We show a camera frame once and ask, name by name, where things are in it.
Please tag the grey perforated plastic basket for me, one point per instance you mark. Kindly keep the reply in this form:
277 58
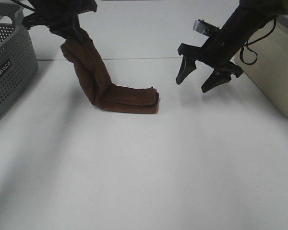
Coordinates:
18 63

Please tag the beige storage box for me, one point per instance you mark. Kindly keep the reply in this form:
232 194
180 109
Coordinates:
266 64

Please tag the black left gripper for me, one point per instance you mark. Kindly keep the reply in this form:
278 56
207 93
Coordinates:
60 16

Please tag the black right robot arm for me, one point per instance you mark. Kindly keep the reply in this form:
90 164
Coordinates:
249 16

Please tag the brown towel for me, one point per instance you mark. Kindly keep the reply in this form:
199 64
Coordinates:
97 85

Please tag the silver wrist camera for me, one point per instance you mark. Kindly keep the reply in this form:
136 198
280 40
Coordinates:
205 28

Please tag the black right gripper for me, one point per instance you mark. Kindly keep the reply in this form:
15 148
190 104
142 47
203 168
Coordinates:
212 53

